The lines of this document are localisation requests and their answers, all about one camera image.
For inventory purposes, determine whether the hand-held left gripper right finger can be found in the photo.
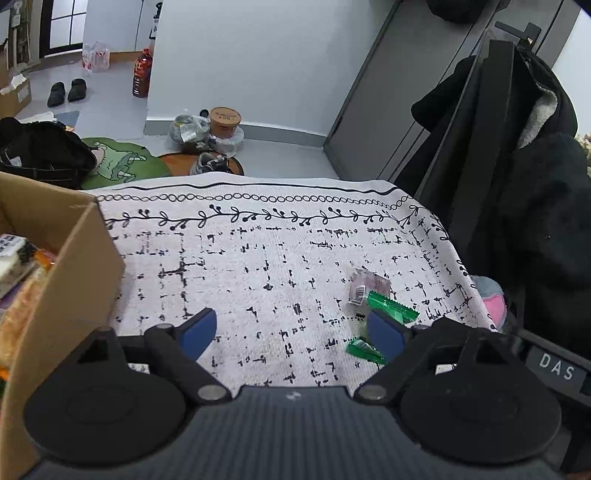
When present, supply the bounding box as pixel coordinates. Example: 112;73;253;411
355;308;532;402

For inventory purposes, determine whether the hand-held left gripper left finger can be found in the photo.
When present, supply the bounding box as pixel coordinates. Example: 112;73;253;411
69;308;232;402

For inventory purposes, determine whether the translucent green snack packet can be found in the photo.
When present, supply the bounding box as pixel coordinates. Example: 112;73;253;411
347;337;386;365
367;292;420;326

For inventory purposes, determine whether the white barcode packet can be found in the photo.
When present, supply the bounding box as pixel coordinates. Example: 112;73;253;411
348;268;392;305

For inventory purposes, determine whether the brown cardboard box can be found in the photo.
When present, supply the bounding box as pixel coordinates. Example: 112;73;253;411
0;172;126;480

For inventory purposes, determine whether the pink soft item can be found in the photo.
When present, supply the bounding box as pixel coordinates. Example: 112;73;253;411
471;274;509;330

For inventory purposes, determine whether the white black patterned cloth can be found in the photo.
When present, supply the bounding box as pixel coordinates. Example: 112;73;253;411
76;178;499;393

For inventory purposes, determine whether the black coat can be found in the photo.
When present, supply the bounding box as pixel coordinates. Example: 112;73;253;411
396;46;591;361

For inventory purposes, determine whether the grey sneaker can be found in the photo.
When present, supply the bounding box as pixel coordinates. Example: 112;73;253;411
189;152;229;175

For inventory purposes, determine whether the green frog floor mat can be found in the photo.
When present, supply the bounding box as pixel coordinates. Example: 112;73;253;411
81;137;171;190

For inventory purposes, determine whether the clear plastic container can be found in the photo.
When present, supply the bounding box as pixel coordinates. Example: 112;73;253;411
210;127;245;155

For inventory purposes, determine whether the clear plastic bag with items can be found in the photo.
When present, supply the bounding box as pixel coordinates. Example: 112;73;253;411
167;114;211;151

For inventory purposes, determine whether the brown round paper tub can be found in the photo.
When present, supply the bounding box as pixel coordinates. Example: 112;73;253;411
209;107;243;139

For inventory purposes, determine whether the black bag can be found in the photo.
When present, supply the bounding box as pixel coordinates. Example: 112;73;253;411
0;117;98;189

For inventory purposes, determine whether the grey door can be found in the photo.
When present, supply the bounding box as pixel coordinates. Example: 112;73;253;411
323;0;490;181

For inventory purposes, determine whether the dark red drink bottle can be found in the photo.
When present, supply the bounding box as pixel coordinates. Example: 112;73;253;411
132;48;154;99

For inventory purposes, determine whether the clear water bottle pack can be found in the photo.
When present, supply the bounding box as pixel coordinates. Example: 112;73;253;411
82;41;112;72

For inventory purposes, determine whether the small cardboard box with paper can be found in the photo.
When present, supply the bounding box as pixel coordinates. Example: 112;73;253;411
0;76;32;118

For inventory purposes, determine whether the dark glass door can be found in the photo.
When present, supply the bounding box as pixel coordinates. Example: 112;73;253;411
39;0;86;58

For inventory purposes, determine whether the black door handle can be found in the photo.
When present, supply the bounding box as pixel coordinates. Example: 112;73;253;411
494;21;541;47

